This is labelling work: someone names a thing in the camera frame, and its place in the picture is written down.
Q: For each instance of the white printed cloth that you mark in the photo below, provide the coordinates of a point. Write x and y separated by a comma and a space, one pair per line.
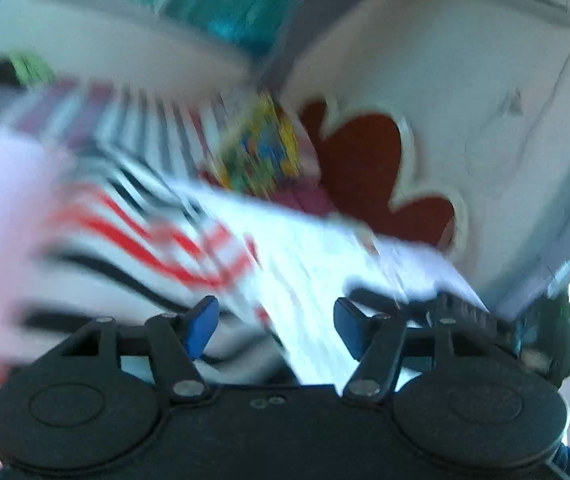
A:
305, 270

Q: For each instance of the magenta cloth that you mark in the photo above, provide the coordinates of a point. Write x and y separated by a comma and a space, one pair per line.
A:
310, 200

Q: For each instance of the colourful printed pillow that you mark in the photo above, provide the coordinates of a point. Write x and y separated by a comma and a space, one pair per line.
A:
260, 150

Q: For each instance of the red scalloped headboard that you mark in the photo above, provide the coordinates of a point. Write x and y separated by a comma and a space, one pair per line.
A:
365, 170

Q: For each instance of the dark cloth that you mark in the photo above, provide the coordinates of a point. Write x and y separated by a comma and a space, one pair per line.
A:
0, 71

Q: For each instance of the red white striped garment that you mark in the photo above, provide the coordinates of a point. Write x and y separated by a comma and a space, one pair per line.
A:
165, 250

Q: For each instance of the grey curtain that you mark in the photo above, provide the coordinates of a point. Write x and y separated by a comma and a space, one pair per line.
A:
315, 25

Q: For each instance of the pink bed sheet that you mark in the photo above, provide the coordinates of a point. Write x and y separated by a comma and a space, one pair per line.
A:
0, 220

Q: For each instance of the green cloth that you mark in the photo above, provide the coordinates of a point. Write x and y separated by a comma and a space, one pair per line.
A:
32, 67

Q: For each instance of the thin black striped garment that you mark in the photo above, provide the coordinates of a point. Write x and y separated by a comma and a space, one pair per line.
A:
130, 180

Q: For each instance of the pink white striped blanket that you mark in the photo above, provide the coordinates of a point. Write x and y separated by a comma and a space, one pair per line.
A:
130, 110

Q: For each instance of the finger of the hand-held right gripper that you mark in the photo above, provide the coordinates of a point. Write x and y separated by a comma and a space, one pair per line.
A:
390, 300

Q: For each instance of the wide black striped cloth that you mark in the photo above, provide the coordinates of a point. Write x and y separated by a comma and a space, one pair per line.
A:
115, 280

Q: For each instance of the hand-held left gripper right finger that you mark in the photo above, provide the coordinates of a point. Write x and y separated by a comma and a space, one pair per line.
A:
347, 322

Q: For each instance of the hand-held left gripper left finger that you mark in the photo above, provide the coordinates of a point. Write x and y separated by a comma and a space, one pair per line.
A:
200, 325

